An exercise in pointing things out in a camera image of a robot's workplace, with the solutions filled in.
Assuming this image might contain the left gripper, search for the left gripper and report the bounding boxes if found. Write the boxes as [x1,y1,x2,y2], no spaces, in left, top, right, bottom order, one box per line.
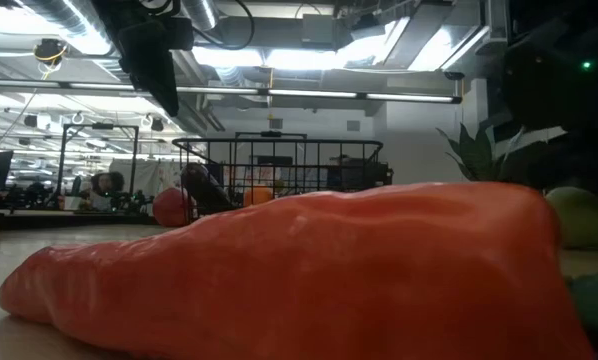
[91,0,190,119]

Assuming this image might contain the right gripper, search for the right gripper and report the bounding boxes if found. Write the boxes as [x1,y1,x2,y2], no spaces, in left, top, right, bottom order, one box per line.
[498,29,598,134]

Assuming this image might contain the green toy apple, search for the green toy apple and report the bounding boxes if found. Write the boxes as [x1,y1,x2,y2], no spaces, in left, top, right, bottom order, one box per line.
[545,185,598,250]

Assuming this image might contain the dark purple toy eggplant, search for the dark purple toy eggplant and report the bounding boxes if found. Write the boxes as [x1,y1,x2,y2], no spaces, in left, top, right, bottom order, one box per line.
[180,162,236,217]

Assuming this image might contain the red apple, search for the red apple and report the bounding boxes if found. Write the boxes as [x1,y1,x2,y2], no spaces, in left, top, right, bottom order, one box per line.
[151,187,196,229]

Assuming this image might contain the tangerine bunch with leaves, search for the tangerine bunch with leaves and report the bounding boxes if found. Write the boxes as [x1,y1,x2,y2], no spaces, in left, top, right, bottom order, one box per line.
[242,185,276,208]

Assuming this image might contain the orange toy carrot green leaves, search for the orange toy carrot green leaves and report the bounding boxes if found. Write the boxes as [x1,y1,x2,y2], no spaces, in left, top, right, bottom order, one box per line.
[0,180,598,360]

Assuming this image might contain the artificial plant white pot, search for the artificial plant white pot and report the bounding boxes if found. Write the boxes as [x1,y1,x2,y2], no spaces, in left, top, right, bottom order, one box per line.
[436,113,535,184]

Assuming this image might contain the white cloth partition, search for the white cloth partition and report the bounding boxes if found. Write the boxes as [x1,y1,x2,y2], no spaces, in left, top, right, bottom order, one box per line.
[109,158,200,211]

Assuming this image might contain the person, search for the person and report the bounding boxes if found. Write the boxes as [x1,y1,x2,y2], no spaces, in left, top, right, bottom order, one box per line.
[81,171,128,211]

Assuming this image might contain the long ceiling light bar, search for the long ceiling light bar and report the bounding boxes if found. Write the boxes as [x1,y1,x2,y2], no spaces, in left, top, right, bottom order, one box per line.
[0,77,464,105]

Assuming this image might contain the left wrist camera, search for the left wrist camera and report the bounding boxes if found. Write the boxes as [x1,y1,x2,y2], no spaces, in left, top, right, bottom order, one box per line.
[167,17,196,52]

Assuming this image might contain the round silver ventilation duct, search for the round silver ventilation duct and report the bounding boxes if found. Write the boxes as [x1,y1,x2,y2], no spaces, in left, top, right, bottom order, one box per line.
[181,0,220,31]

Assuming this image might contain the black background rig frame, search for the black background rig frame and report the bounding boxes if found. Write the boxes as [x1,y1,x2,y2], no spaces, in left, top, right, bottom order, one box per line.
[56,123,141,211]

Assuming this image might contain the hanging yellow cable reel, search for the hanging yellow cable reel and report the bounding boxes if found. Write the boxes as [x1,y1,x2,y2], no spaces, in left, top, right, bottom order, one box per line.
[32,37,69,69]

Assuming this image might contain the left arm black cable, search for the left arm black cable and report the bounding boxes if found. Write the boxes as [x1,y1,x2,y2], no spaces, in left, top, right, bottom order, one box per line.
[192,0,257,51]

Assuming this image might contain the black wire basket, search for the black wire basket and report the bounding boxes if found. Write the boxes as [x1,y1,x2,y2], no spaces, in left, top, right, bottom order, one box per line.
[171,135,395,224]

